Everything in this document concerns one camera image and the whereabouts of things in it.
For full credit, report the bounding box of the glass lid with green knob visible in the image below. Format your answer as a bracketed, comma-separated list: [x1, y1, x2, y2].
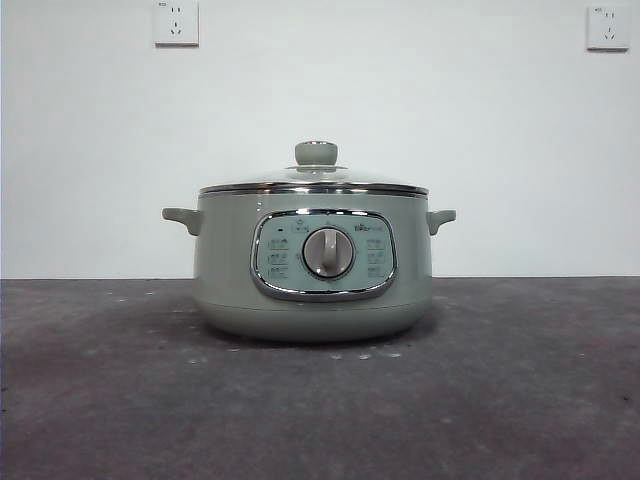
[198, 140, 430, 197]

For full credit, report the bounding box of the sage green electric pot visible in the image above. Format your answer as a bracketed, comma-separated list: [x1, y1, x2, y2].
[161, 192, 458, 344]

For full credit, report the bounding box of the white wall socket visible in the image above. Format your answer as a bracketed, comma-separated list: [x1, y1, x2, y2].
[586, 3, 631, 52]
[153, 0, 200, 49]

